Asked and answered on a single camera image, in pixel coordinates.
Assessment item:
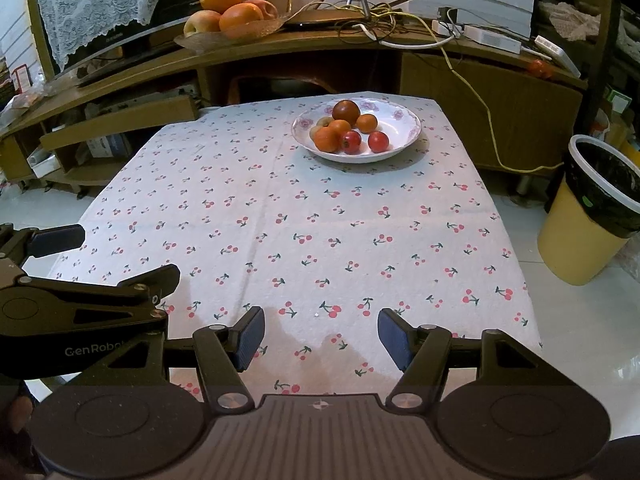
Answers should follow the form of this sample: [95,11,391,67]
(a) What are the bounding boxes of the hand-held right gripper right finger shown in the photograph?
[377,308,571,411]

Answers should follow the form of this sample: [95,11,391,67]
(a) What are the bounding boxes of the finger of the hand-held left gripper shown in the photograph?
[0,224,86,266]
[30,264,181,338]

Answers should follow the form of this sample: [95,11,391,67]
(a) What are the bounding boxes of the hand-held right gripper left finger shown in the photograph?
[102,306,266,411]

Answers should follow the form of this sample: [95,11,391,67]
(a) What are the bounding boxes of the white floral plate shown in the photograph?
[292,97,422,163]

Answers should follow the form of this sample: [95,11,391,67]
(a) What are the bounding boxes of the large dark red tomato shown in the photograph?
[332,100,361,124]

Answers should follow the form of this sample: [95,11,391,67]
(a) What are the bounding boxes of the person's left hand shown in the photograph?
[0,391,34,441]

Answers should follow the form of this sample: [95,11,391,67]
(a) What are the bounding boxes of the white blue carton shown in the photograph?
[85,132,134,159]

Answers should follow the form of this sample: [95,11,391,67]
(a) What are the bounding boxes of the cherry print tablecloth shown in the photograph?
[47,91,543,397]

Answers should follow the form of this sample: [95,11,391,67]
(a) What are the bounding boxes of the pile of wrapped papers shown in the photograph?
[0,62,57,111]

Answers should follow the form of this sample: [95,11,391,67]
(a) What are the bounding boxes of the yellow trash bin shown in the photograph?
[537,135,640,286]

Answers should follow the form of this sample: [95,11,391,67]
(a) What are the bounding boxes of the glass fruit bowl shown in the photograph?
[174,12,292,54]

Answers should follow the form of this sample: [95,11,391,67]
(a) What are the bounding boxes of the white lace cloth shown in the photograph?
[34,0,169,69]

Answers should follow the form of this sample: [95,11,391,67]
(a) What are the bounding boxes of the pale apple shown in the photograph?
[183,10,222,37]

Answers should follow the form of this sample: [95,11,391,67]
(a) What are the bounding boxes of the wooden cabinet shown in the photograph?
[0,7,591,196]

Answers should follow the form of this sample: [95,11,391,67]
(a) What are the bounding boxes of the reddish apple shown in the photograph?
[245,0,279,21]

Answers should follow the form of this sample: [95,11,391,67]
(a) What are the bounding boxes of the green white box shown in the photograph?
[602,85,632,117]

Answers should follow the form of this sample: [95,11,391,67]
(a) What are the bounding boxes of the long white power strip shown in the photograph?
[534,35,584,77]

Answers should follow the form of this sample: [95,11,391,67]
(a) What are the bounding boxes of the dark wooden shelf unit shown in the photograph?
[535,0,640,136]

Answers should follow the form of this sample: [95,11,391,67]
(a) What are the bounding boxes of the yellow cable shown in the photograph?
[345,2,566,173]

